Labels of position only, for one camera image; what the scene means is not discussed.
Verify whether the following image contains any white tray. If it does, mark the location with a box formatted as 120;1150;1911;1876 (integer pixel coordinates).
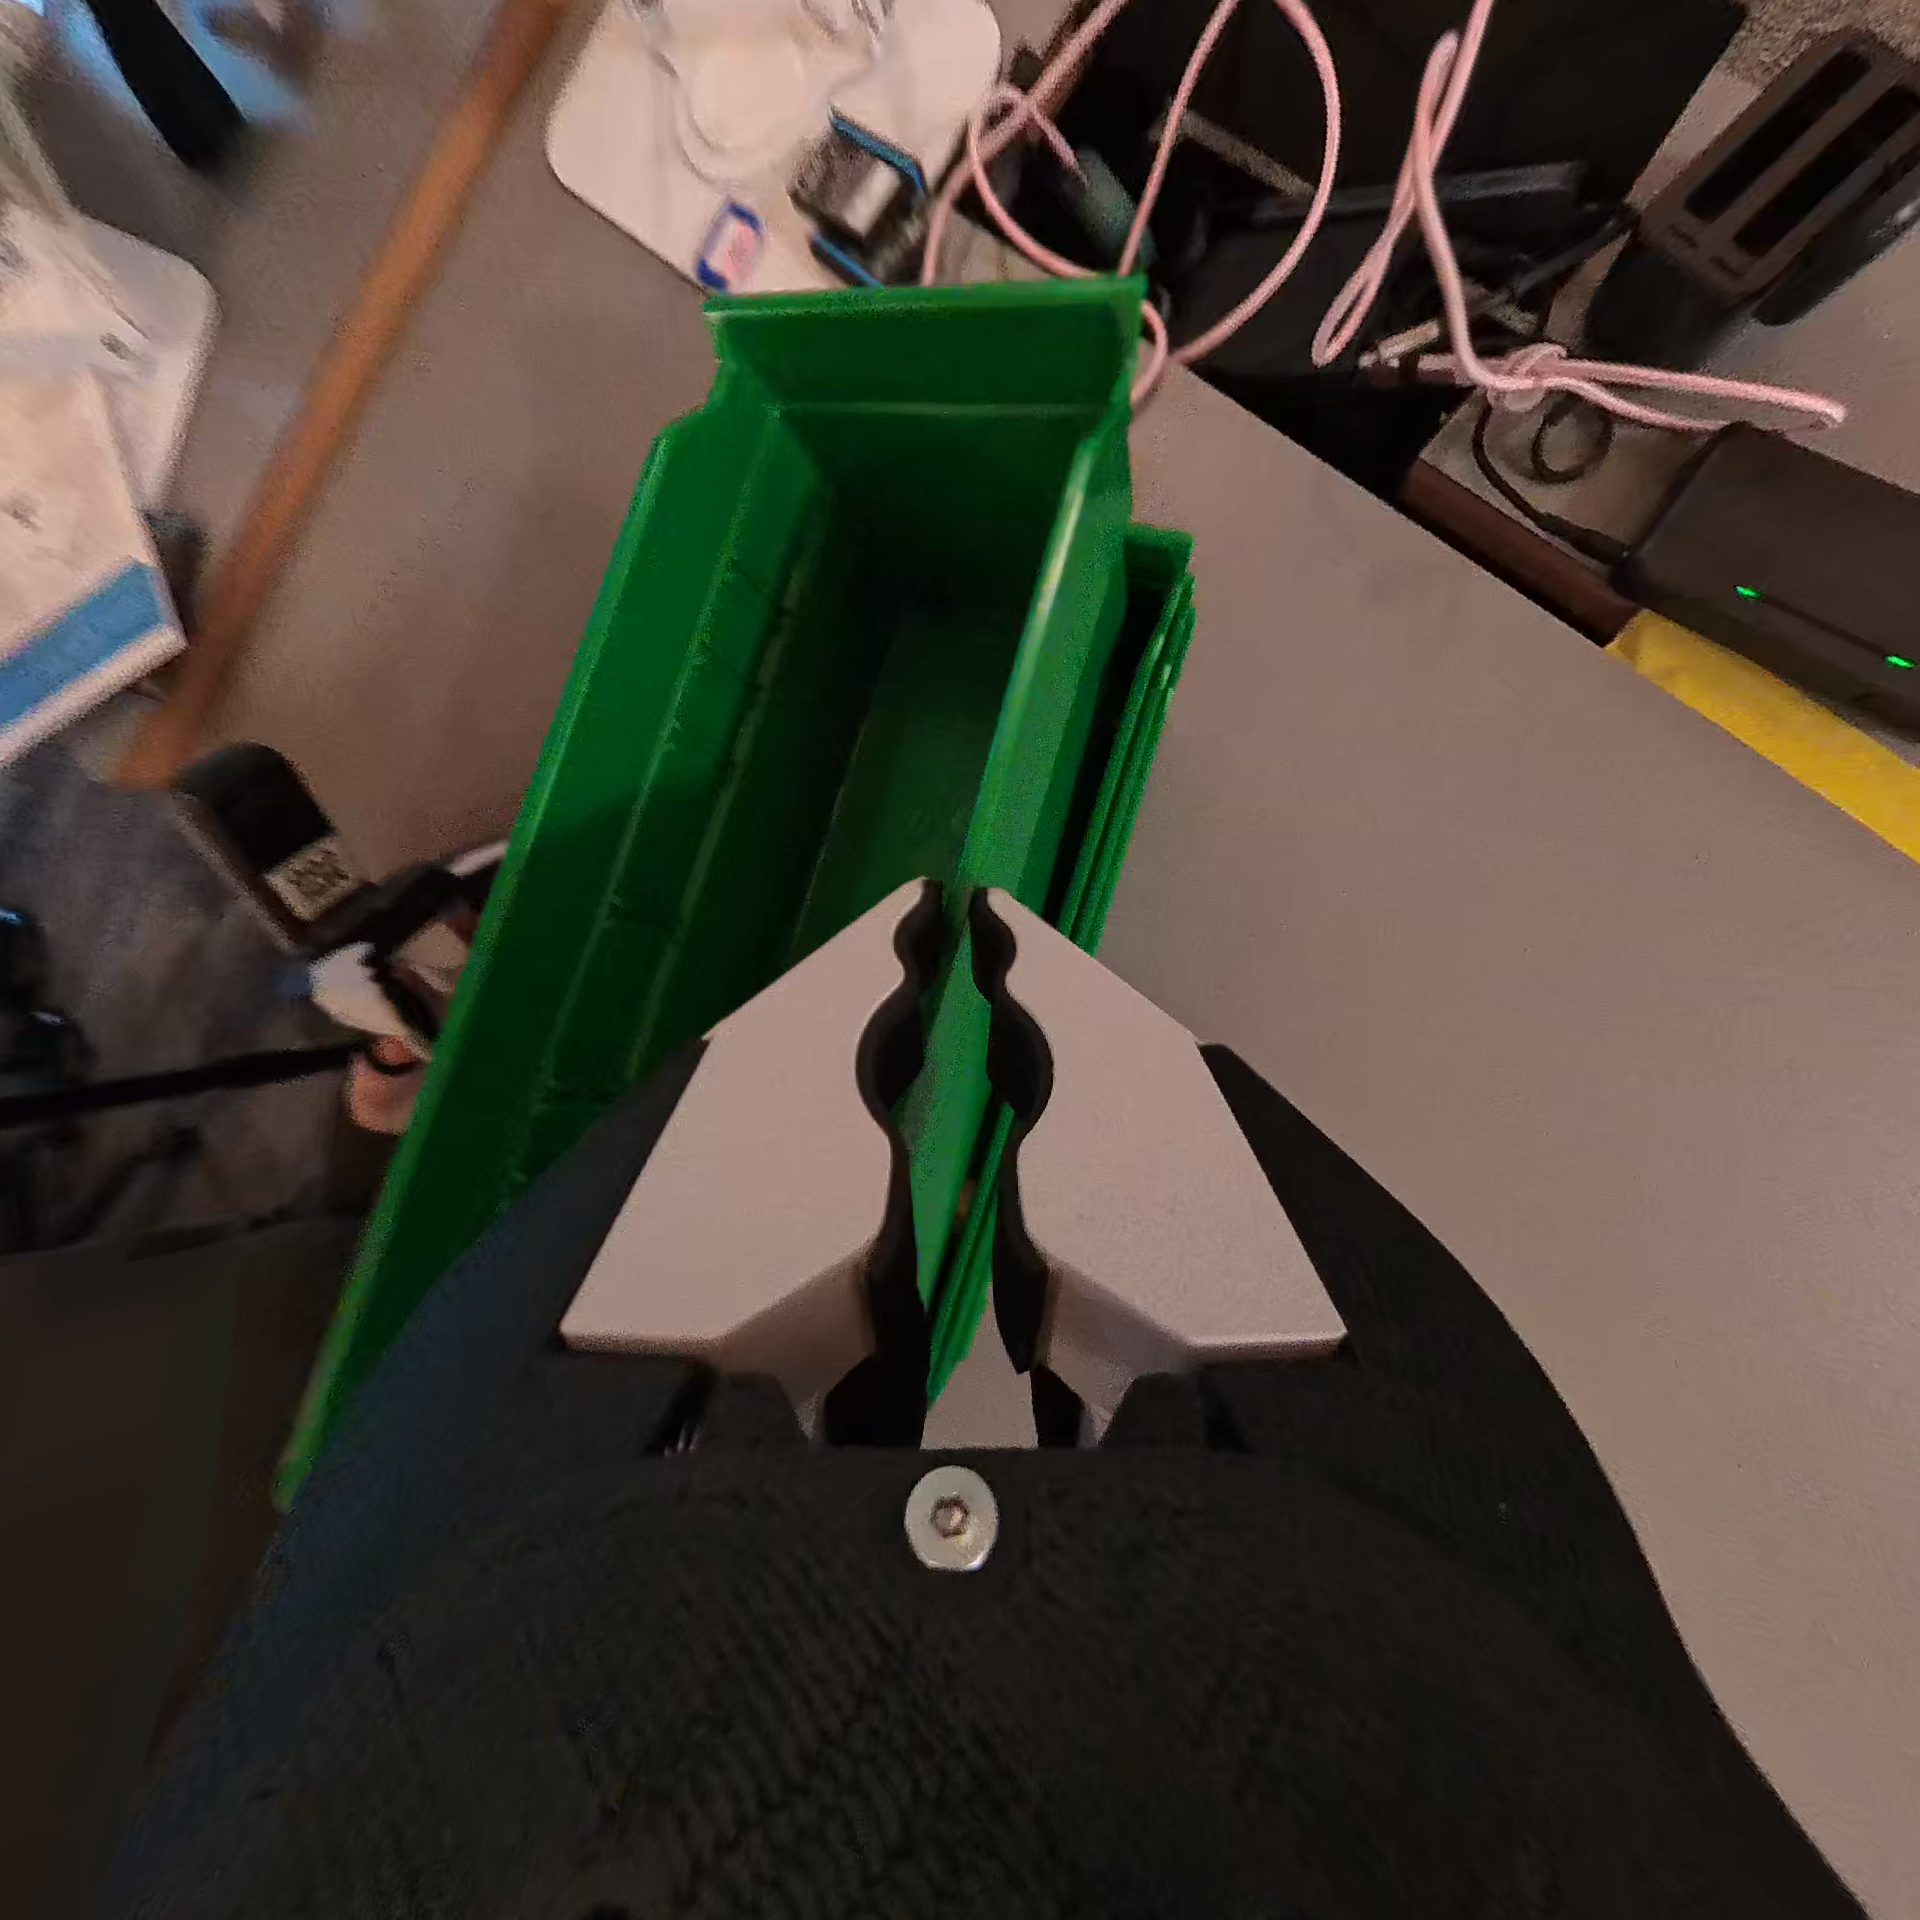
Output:
543;0;1002;297

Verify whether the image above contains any person's left hand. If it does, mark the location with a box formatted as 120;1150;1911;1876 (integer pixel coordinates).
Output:
345;1040;437;1142

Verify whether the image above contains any brown wooden beam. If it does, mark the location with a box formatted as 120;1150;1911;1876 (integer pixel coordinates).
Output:
120;0;579;795

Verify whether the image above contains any black slotted device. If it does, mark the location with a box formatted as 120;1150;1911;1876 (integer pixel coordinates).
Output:
1587;35;1920;352

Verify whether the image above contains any black thin rod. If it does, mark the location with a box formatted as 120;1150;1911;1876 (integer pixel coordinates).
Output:
0;1040;371;1134

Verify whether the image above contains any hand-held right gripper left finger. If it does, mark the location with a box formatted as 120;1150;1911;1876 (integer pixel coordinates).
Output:
557;880;947;1450

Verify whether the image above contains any white box blue stripe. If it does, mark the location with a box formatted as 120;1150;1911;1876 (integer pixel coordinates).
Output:
0;199;224;769

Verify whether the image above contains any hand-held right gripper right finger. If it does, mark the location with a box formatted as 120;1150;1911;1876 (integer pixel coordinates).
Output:
967;886;1345;1450

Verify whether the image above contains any small black blue device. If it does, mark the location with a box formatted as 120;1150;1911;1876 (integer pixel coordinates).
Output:
784;112;932;287

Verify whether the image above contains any yellow tape strip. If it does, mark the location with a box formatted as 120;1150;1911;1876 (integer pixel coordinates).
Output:
1603;604;1920;864

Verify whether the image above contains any pink braided cable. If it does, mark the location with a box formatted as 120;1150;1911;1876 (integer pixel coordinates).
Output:
922;0;1345;410
1310;0;1852;439

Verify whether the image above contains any black electronics box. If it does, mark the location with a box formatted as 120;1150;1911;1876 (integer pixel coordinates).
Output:
1034;0;1752;497

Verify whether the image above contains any black power bank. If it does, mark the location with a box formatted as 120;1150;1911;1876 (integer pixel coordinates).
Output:
1624;426;1920;738

